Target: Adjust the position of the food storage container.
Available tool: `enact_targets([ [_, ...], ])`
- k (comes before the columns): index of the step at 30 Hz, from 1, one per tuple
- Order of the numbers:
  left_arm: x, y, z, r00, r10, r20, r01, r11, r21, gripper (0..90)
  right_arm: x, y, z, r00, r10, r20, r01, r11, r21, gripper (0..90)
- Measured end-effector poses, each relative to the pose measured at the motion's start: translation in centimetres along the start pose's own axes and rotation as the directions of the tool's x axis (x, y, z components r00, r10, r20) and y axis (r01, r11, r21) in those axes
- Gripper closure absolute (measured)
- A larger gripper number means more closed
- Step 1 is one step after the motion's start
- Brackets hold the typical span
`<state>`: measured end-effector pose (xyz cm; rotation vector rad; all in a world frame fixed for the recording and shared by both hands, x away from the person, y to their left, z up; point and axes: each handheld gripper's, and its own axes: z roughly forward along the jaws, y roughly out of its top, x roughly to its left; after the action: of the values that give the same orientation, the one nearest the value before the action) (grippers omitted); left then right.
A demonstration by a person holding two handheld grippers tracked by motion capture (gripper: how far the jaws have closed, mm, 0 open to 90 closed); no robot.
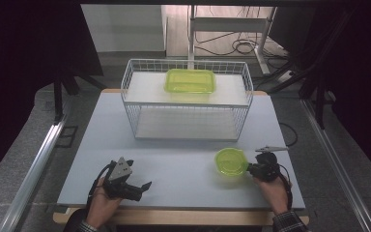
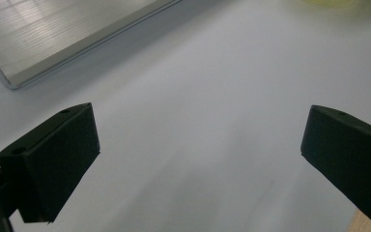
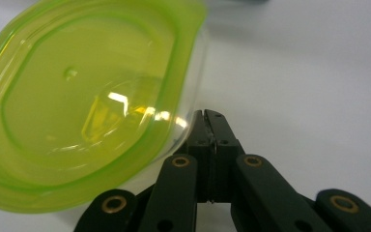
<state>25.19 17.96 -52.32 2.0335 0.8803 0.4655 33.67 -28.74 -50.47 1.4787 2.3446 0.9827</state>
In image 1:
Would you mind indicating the white panel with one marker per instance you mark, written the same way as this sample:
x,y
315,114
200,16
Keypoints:
x,y
122,27

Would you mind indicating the white metal desk frame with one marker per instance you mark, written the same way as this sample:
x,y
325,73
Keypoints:
x,y
228,24

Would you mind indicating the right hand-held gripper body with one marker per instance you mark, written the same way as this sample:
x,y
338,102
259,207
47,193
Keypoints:
x,y
267,166

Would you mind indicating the dark floor plate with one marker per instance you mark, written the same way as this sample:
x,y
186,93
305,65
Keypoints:
x,y
67,136

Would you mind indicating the person's right hand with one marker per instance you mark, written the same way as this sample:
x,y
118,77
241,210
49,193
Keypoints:
x,y
273,195

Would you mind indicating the black metal stand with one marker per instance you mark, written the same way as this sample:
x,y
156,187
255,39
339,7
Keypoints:
x,y
315,64
59,93

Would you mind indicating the aluminium rail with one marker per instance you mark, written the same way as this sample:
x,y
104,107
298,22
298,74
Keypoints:
x,y
34,174
335,167

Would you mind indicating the person's left hand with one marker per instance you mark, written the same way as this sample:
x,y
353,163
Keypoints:
x,y
101,206

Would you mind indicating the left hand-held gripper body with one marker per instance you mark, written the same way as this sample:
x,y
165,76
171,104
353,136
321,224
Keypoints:
x,y
120,180

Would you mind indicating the dark curtain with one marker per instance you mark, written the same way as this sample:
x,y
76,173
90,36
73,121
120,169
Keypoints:
x,y
364,80
22,64

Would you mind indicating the green rectangular plastic container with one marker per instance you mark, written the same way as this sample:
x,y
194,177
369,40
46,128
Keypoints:
x,y
190,80

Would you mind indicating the green round plastic bowl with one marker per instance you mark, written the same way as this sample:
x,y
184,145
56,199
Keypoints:
x,y
230,162

